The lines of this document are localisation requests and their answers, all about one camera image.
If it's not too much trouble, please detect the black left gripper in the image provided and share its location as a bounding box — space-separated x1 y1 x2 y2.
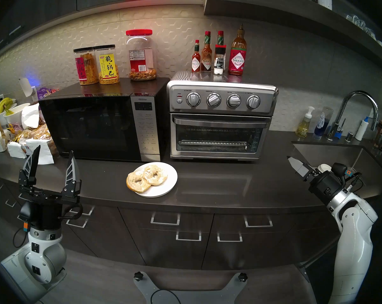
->
18 145 82 230

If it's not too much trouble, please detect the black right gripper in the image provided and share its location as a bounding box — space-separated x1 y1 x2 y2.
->
288 156 345 206

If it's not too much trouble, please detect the sliced bagel half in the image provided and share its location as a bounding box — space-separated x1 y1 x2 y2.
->
126 170 152 193
142 165 167 186

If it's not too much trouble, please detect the black microwave oven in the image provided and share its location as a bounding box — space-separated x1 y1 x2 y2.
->
38 78 171 163

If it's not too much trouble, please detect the metal oven rack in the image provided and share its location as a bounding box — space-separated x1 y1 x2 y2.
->
178 140 248 148

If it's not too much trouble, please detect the stainless steel toaster oven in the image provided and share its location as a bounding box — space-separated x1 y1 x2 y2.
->
167 70 279 160

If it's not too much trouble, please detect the stainless steel sink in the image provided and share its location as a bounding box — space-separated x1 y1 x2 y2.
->
292 141 382 193

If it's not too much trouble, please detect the yellow soap pump dispenser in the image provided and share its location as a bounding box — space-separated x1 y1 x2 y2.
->
295 106 315 138

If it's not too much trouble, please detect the blue dish soap bottle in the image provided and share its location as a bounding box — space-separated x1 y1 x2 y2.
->
314 106 334 139

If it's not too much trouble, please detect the bagged bread loaf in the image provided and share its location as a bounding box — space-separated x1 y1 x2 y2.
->
15 124 58 155

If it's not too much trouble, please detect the crumpled white paper bag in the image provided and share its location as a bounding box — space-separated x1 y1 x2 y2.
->
21 103 41 129

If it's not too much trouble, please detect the white bottle blue cap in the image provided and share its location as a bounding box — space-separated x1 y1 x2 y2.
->
355 117 370 141

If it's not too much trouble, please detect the white bowl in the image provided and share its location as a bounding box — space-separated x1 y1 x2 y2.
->
4 103 30 126

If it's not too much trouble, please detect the chrome gooseneck faucet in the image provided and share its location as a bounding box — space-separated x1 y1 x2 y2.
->
326 91 379 141

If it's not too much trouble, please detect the purple snack bag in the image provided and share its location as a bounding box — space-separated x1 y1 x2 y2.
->
36 86 57 99

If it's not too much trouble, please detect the yellow banana bunch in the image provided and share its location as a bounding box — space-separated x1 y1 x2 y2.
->
0 98 15 115

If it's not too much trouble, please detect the white round plate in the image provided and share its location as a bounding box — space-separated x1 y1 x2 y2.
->
132 162 178 198

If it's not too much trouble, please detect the snack jar red label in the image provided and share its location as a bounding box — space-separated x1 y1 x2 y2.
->
73 47 99 86

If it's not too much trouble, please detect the large Tabasco sauce bottle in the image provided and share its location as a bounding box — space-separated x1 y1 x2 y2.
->
228 24 247 76

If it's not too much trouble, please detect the snack jar yellow label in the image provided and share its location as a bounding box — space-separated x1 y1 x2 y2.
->
94 45 120 85

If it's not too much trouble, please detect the black capped salt shaker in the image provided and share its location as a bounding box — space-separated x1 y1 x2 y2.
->
214 44 226 75

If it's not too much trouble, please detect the medium orange Tabasco bottle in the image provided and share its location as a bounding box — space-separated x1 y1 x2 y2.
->
200 31 212 73

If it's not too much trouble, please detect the small red Tabasco bottle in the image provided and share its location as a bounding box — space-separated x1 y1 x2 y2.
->
192 40 201 73

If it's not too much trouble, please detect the large jar red lid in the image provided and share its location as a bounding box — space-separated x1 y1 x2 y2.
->
126 29 157 81

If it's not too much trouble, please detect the clear drinking glasses row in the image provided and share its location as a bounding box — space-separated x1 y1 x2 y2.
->
346 15 377 38

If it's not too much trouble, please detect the dark wood upper cabinet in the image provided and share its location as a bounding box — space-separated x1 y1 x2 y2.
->
0 0 214 66

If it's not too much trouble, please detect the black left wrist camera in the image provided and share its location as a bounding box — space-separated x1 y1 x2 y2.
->
18 203 32 232

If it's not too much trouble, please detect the white paper wall note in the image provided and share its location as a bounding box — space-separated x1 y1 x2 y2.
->
19 78 33 97

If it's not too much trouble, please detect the dark wood wall shelf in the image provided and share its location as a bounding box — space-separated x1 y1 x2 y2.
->
204 0 382 77

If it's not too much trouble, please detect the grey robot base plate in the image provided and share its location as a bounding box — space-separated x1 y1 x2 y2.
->
133 272 248 304

